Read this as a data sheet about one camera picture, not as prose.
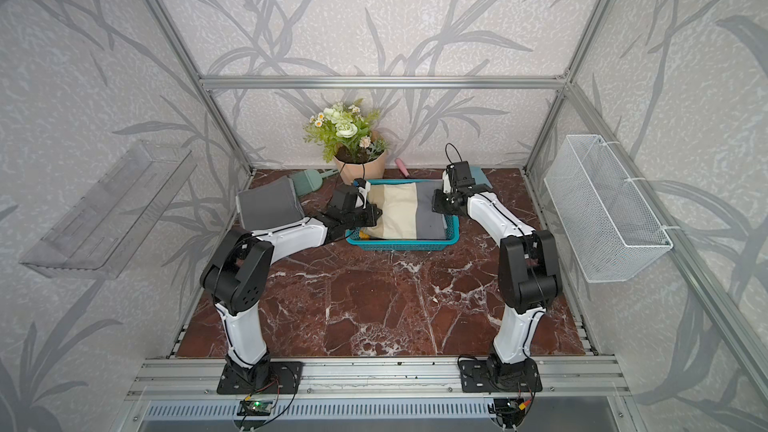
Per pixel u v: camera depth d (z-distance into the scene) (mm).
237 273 503
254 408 706
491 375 655
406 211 956
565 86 948
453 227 916
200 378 753
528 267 541
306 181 1157
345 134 888
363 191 862
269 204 1083
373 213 845
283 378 737
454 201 702
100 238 639
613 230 595
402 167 1197
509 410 714
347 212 772
